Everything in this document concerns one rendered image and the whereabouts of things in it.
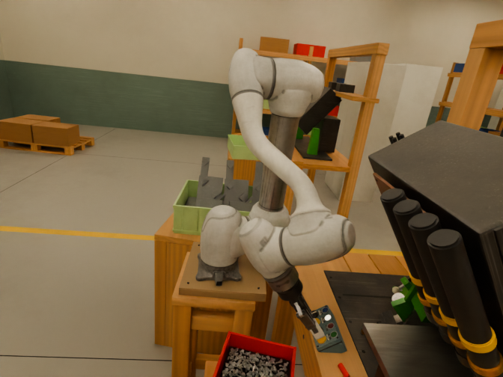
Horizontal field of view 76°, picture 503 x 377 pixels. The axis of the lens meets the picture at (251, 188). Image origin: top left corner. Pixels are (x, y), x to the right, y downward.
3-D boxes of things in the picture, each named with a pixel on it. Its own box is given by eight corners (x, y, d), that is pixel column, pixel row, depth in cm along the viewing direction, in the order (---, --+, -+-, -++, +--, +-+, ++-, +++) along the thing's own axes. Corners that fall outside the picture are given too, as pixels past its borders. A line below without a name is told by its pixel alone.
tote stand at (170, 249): (154, 344, 202) (154, 234, 174) (181, 291, 250) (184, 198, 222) (261, 365, 196) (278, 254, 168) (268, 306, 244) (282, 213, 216)
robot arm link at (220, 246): (197, 247, 138) (198, 200, 130) (238, 244, 143) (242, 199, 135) (202, 269, 124) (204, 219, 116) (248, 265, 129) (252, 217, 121)
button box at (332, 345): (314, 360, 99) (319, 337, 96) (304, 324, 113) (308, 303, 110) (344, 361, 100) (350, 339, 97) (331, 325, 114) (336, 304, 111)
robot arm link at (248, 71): (235, 85, 94) (278, 88, 98) (230, 36, 99) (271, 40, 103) (226, 109, 106) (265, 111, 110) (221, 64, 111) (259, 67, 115)
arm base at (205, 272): (194, 287, 122) (194, 275, 120) (197, 254, 143) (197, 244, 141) (242, 288, 125) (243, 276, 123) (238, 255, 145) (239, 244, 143)
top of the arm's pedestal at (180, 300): (171, 305, 123) (171, 297, 121) (186, 258, 152) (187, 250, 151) (254, 312, 124) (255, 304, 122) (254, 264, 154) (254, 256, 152)
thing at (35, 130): (-2, 147, 528) (-8, 120, 512) (31, 138, 604) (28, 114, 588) (70, 155, 529) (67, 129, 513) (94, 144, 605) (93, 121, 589)
